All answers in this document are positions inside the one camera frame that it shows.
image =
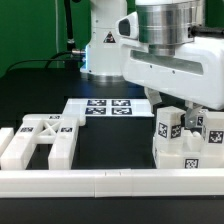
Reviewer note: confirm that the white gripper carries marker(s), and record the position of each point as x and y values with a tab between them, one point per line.
195	73

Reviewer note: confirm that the white chair seat plate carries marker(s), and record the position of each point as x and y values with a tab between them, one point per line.
189	152

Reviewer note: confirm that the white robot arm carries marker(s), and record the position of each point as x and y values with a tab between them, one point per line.
162	46

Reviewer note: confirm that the white marker base sheet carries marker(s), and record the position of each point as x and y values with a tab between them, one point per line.
108	107

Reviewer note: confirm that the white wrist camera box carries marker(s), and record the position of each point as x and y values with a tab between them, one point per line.
128	26

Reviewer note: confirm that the white U-shaped fence frame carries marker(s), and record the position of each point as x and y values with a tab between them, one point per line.
111	183

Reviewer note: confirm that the white chair back frame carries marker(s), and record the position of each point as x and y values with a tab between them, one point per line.
59	131

